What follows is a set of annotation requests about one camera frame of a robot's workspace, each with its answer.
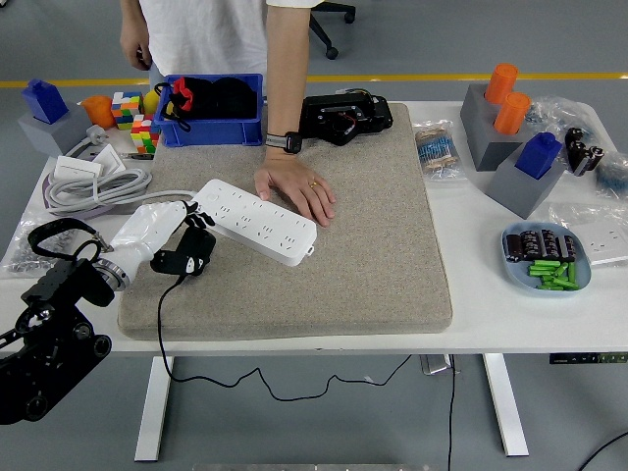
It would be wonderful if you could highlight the blue house-shaped block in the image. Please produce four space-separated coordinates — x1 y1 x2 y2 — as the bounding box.
22 78 70 125
513 131 563 181

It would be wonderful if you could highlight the light blue plate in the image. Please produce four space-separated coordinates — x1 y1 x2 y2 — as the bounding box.
499 221 594 299

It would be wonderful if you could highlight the black floor cable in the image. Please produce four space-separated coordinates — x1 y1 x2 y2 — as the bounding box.
577 430 628 471

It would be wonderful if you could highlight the black round pouch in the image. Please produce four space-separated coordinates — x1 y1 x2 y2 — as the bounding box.
210 77 259 122

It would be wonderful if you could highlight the white power strip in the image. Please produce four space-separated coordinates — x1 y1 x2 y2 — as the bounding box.
190 179 319 267

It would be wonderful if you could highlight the blue plastic bin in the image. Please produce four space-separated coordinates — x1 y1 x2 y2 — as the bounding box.
154 73 265 148

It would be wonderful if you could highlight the white wall socket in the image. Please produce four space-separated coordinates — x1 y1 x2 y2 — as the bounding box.
586 228 628 267

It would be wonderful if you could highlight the person's torso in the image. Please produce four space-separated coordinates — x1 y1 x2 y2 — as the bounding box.
138 0 325 94

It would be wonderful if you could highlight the black office chair base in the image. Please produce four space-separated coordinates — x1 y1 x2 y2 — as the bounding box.
308 2 357 61

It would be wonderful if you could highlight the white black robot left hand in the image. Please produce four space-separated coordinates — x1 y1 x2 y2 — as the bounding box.
108 199 217 277

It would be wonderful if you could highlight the colourful puzzle cube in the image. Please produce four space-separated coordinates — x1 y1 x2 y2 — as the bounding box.
110 90 144 131
130 113 163 154

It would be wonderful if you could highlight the large grey block holder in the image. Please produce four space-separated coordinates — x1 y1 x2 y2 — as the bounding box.
459 82 534 173

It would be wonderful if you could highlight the silver box under table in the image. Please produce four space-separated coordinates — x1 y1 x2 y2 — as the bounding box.
420 353 453 377

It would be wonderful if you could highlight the grey power strip cable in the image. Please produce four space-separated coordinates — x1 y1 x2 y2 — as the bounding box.
42 123 200 217

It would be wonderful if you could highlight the grey-brown mat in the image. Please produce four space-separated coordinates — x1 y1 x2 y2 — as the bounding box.
117 101 453 340

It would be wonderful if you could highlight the black pouch with red trim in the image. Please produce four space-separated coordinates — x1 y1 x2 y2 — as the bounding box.
154 76 213 132

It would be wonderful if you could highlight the orange cup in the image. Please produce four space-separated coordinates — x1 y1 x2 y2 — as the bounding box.
79 94 117 130

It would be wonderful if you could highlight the bag of black capacitors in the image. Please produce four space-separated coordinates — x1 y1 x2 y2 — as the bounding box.
563 127 605 177

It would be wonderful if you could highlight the clear bag of screws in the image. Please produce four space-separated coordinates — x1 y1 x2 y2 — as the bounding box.
1 213 75 279

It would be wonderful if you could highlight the black hanging cable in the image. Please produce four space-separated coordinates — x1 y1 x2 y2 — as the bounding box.
445 355 462 471

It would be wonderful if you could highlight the clear bag of resistors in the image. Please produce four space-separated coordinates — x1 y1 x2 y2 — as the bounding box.
411 119 467 183

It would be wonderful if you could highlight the orange cylinder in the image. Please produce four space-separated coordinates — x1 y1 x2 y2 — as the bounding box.
484 62 520 105
493 91 533 136

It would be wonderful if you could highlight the person's right hand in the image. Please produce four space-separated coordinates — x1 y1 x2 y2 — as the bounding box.
120 28 154 71

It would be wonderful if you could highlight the person's left hand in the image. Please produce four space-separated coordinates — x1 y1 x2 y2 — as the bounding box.
253 146 338 228

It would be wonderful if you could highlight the bag of blue parts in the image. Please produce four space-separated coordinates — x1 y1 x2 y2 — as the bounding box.
594 150 628 197

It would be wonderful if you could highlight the white table leg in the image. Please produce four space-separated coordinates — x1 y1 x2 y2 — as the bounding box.
134 356 176 462
483 353 530 457

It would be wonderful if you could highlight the white wall switch panel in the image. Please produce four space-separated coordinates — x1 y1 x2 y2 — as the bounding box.
52 155 103 182

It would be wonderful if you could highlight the crumpled clear plastic bag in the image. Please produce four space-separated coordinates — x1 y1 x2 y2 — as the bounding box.
547 200 628 236

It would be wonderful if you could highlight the black wristwatch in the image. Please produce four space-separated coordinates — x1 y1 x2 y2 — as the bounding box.
264 131 305 156

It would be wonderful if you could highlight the black machine housing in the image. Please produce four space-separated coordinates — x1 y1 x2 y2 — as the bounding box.
297 88 393 147

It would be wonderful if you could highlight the white square socket panel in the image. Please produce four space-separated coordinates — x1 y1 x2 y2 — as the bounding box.
91 143 128 177

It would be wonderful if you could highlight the black plug with cord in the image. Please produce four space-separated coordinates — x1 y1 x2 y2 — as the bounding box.
155 227 413 402

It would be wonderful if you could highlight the black table control panel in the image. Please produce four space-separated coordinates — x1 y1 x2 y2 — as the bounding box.
549 351 628 365

